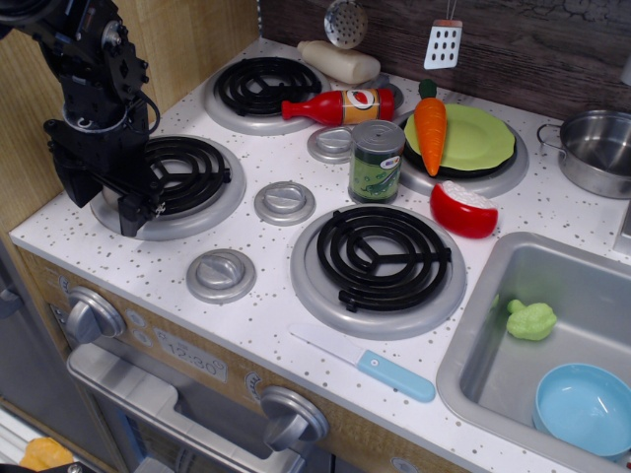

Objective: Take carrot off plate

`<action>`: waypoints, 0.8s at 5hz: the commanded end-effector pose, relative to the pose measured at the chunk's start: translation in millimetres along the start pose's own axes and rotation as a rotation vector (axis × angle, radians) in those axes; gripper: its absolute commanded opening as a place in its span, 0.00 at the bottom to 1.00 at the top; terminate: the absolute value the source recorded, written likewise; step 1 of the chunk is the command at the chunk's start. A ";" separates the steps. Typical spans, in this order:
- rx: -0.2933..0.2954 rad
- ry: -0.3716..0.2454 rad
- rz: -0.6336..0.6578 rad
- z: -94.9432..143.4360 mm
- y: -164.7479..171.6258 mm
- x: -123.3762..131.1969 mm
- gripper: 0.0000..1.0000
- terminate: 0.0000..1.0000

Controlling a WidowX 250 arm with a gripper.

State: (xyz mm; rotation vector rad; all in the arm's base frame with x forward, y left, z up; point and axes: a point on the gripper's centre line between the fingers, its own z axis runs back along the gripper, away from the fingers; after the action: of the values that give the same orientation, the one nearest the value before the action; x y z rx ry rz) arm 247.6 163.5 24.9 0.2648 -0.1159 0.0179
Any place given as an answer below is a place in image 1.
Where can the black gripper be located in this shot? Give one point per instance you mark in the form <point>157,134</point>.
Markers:
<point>87,162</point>

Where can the orange toy carrot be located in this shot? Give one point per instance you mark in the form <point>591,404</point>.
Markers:
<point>430,117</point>

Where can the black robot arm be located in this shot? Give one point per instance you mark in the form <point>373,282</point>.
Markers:
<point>107,120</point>

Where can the green toy plate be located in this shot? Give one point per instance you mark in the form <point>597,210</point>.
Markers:
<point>475,142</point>

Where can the front left black burner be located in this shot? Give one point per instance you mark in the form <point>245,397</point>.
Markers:
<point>203,181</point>

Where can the black burner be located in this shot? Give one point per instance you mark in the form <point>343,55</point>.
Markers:
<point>492,184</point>
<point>203,181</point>
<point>377,272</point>
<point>246,96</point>

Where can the silver oven dial left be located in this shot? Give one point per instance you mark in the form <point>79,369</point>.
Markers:
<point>92,317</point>

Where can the silver oven dial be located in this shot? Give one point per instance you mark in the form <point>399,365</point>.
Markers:
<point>92,317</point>
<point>292,418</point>

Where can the silver stovetop knob front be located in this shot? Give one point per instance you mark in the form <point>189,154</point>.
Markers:
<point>220,276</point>

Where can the silver stovetop knob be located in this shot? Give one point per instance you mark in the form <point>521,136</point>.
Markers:
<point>331,145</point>
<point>284,203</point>
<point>220,276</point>

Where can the oven clock display panel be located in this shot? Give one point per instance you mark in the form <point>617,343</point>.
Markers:
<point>190,354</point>

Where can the silver stovetop knob middle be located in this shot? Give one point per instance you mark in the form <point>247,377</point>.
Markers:
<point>284,203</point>

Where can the back left black burner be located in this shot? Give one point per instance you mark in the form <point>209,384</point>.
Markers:
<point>246,96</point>

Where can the silver stovetop knob back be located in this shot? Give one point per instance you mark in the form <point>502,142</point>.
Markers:
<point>331,145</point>

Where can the yellow object on floor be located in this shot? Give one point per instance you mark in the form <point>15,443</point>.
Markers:
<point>45,453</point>

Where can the red toy ketchup bottle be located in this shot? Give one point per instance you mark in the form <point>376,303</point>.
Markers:
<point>346,107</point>

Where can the front right black burner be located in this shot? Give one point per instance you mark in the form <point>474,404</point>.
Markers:
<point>377,272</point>

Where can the green toy pea can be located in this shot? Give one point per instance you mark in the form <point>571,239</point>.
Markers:
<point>375,162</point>

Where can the silver oven dial right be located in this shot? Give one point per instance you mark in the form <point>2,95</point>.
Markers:
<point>292,418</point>

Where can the hanging metal skimmer ladle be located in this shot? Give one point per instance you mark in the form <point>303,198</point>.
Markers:
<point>345,23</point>

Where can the red toy cheese wedge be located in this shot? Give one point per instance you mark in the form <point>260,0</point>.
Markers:
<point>463,212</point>

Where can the hanging white toy spatula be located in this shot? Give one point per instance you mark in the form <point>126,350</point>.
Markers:
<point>444,41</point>

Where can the back right black burner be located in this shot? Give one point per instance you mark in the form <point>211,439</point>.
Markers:
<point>492,184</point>

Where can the silver toy sink basin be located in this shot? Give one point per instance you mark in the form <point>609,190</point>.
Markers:
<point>489,378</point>

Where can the green toy broccoli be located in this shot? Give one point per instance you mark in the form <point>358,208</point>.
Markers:
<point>532,322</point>

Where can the silver metal pot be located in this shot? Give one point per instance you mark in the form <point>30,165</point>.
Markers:
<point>594,151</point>

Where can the light blue toy bowl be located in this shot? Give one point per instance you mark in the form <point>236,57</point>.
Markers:
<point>585,406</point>

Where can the silver oven door handle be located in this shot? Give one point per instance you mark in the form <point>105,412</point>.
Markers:
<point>151,400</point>

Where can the blue handled toy knife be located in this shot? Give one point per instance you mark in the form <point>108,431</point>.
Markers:
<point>366,361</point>

